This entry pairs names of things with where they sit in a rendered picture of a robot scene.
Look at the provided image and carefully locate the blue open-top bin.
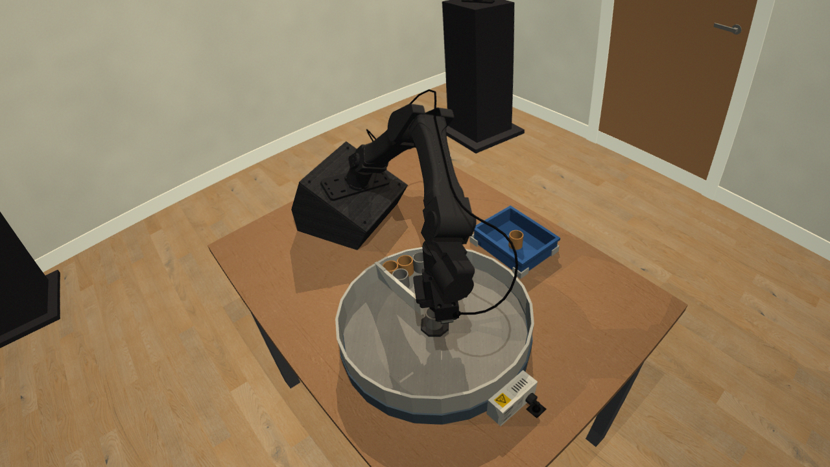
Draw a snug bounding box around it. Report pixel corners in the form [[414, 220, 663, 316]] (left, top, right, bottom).
[[474, 206, 560, 272]]

